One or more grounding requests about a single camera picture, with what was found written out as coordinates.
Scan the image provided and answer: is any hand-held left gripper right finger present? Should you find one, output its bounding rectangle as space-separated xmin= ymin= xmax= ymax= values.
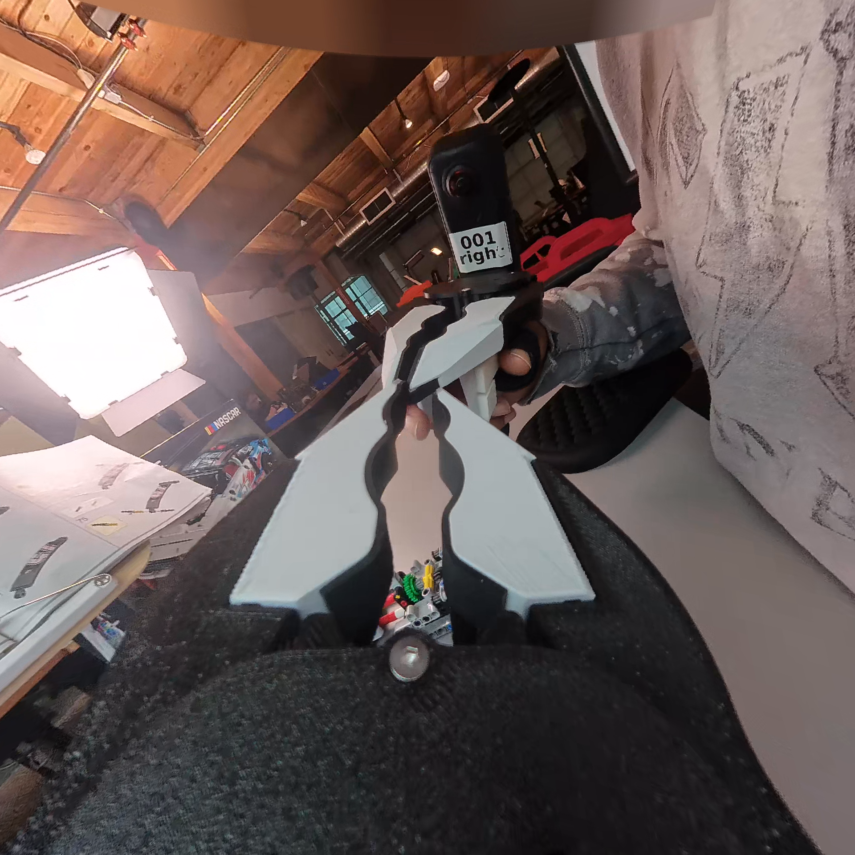
xmin=434 ymin=391 xmax=595 ymax=619

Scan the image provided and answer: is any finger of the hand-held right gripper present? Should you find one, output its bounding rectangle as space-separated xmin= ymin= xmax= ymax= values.
xmin=381 ymin=304 xmax=435 ymax=402
xmin=409 ymin=304 xmax=502 ymax=391

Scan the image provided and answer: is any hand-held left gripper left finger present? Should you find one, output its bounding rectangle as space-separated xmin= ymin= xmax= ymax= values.
xmin=230 ymin=391 xmax=405 ymax=615

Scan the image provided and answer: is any toy brick car chassis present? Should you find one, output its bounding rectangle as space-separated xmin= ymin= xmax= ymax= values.
xmin=377 ymin=548 xmax=455 ymax=647

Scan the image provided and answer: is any person's right hand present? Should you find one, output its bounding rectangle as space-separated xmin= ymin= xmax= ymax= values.
xmin=404 ymin=350 xmax=534 ymax=438

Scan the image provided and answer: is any paned window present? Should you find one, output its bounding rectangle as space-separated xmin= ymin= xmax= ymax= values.
xmin=314 ymin=274 xmax=390 ymax=345

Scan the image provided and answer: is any toy car set box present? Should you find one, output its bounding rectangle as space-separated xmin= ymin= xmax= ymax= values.
xmin=143 ymin=401 xmax=275 ymax=502

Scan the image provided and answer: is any black mesh office chair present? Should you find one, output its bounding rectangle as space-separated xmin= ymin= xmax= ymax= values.
xmin=517 ymin=347 xmax=709 ymax=475

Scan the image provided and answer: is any open instruction booklet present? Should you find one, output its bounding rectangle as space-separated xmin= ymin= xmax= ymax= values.
xmin=0 ymin=434 xmax=215 ymax=676

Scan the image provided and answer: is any person's patterned grey sweatshirt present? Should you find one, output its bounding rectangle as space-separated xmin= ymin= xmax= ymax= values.
xmin=594 ymin=0 xmax=855 ymax=595

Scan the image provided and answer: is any bright studio light panel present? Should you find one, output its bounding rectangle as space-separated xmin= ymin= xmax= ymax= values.
xmin=0 ymin=247 xmax=208 ymax=438

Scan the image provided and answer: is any metal ceiling pipe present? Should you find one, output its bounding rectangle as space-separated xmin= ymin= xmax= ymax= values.
xmin=0 ymin=40 xmax=131 ymax=228

